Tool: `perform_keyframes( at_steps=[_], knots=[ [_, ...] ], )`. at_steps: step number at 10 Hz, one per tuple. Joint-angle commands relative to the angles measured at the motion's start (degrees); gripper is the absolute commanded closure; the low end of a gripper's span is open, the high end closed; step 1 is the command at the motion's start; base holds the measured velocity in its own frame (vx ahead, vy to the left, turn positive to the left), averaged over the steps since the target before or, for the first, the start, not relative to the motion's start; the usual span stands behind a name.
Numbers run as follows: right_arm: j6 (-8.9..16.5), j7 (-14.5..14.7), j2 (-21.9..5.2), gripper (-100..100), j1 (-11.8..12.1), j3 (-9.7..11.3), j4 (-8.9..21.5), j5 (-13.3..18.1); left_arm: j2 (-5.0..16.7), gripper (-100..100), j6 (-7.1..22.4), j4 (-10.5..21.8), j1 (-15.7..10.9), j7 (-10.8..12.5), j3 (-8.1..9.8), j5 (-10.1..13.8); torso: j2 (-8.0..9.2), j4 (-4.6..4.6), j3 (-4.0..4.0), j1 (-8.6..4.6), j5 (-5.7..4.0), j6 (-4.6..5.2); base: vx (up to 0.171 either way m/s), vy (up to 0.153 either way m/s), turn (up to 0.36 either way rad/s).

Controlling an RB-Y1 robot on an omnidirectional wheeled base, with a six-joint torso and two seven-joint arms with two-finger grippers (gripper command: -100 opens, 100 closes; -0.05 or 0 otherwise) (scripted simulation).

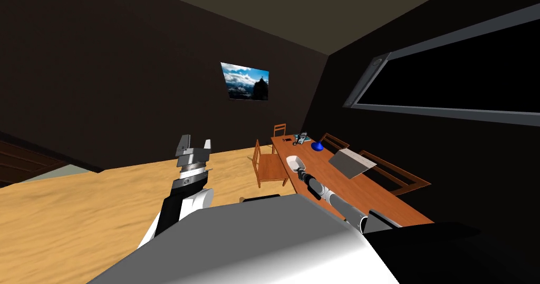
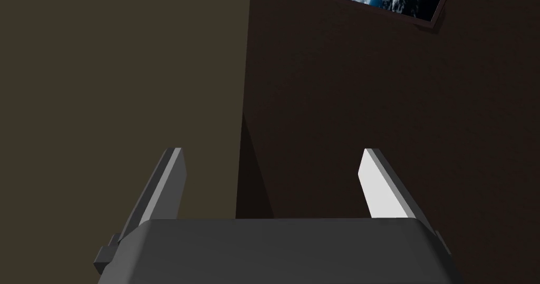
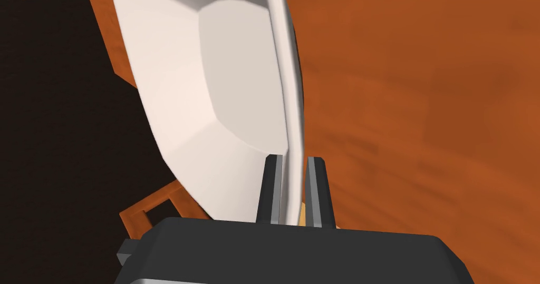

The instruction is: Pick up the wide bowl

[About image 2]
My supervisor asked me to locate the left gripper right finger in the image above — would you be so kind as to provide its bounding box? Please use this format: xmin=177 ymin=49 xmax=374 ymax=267
xmin=358 ymin=148 xmax=437 ymax=237

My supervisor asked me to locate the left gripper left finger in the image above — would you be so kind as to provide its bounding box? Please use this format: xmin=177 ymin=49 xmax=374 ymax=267
xmin=118 ymin=147 xmax=187 ymax=243

